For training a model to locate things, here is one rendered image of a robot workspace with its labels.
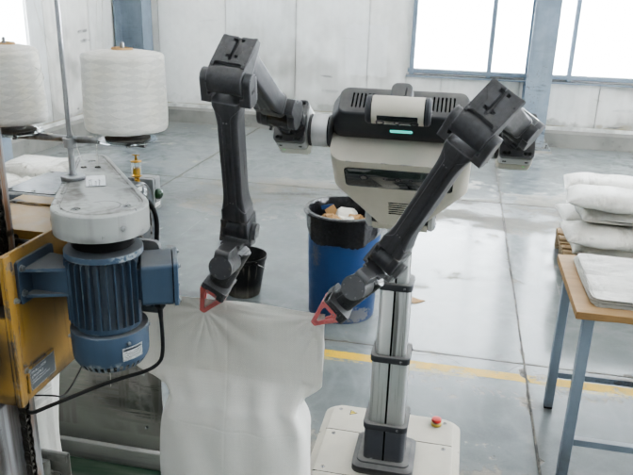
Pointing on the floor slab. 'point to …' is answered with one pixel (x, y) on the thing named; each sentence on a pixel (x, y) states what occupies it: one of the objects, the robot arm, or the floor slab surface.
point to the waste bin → (337, 252)
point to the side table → (576, 295)
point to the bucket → (250, 275)
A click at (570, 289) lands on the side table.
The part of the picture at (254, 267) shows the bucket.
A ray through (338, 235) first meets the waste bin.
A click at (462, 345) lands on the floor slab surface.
